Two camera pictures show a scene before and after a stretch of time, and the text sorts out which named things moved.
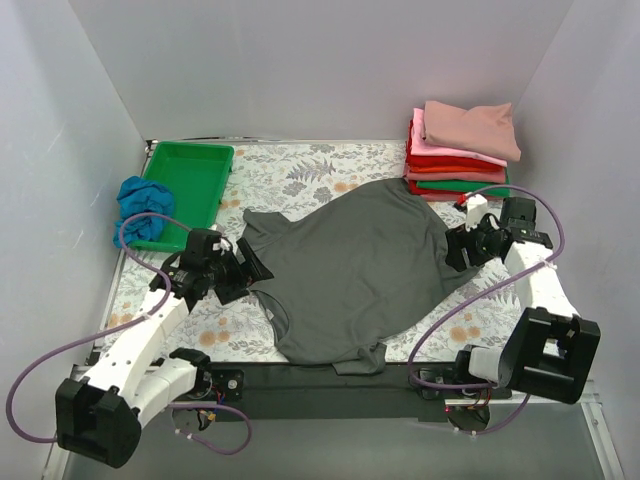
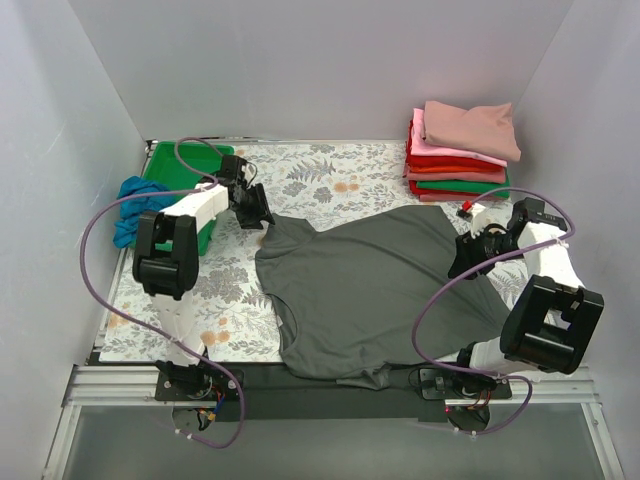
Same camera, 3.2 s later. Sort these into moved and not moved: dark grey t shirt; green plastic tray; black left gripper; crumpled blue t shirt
Moved: black left gripper
Not moved: crumpled blue t shirt; dark grey t shirt; green plastic tray
